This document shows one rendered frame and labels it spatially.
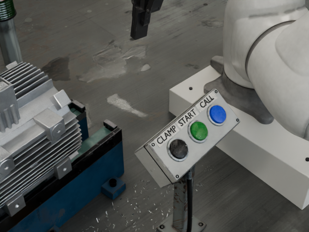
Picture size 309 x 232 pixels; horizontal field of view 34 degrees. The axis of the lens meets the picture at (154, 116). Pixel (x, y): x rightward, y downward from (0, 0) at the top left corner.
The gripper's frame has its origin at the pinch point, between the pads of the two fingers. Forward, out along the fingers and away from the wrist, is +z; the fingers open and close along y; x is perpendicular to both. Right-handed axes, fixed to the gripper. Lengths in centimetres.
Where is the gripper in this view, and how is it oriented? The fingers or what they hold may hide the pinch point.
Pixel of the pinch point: (140, 21)
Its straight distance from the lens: 97.9
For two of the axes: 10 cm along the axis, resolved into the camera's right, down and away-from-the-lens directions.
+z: -1.2, 7.1, 7.0
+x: -7.8, 3.6, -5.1
